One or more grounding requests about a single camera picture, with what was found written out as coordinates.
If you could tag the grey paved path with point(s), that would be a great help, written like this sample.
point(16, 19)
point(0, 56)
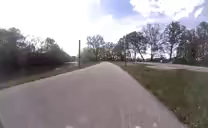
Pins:
point(98, 96)

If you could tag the stone canal edge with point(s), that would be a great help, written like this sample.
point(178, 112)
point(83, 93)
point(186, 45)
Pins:
point(35, 77)

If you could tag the bushes along water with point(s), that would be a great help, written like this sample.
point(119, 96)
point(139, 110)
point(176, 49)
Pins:
point(22, 53)

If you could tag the grass verge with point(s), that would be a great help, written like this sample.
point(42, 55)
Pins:
point(182, 90)

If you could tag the canal water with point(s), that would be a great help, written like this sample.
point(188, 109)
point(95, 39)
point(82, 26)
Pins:
point(32, 68)

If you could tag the thin dark pole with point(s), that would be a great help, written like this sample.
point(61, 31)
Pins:
point(125, 50)

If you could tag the row of trees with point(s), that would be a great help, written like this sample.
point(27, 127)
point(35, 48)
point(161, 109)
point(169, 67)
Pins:
point(172, 43)

